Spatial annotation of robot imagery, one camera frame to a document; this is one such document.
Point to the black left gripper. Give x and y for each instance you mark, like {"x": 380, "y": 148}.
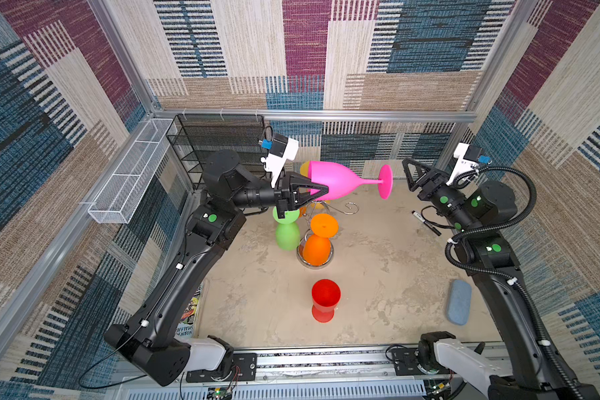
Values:
{"x": 287, "y": 200}

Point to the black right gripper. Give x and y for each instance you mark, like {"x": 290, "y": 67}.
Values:
{"x": 438, "y": 179}

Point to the pink wine glass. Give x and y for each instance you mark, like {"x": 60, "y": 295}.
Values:
{"x": 341, "y": 181}

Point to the orange wine glass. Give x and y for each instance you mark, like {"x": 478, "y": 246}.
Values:
{"x": 317, "y": 248}

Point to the red wine glass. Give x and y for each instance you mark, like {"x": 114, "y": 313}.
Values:
{"x": 326, "y": 295}

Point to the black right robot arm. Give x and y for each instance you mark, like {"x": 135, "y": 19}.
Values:
{"x": 538, "y": 370}

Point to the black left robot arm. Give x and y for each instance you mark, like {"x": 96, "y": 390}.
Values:
{"x": 147, "y": 340}

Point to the yellow wine glass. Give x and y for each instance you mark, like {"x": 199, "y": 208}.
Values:
{"x": 305, "y": 167}

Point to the green wine glass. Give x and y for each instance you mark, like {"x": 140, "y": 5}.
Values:
{"x": 287, "y": 233}

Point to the black marker pen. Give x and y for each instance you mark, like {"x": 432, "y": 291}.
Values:
{"x": 427, "y": 223}

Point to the blue grey glasses case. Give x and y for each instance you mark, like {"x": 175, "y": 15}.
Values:
{"x": 459, "y": 302}

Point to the colourful paperback book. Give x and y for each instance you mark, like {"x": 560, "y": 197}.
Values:
{"x": 188, "y": 323}

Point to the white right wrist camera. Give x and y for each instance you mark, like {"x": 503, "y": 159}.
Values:
{"x": 468, "y": 158}

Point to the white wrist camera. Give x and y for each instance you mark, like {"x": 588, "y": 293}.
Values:
{"x": 280, "y": 150}
{"x": 468, "y": 158}

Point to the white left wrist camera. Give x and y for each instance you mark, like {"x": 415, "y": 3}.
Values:
{"x": 280, "y": 150}

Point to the black wire mesh shelf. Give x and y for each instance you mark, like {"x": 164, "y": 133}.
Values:
{"x": 196, "y": 137}

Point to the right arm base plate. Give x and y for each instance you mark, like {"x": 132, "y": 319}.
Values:
{"x": 406, "y": 361}

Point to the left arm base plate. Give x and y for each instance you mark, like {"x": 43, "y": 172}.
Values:
{"x": 240, "y": 365}

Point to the white wire mesh basket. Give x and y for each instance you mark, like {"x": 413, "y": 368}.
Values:
{"x": 124, "y": 190}

